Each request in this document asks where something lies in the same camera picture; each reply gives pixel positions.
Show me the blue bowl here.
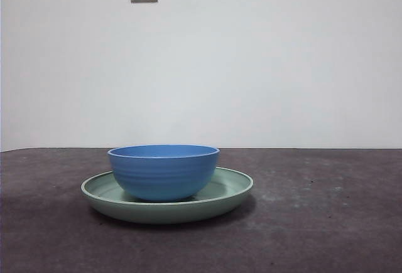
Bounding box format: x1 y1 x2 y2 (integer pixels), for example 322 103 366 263
107 144 220 201

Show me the green plate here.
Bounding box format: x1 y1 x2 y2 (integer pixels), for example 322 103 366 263
80 166 254 225

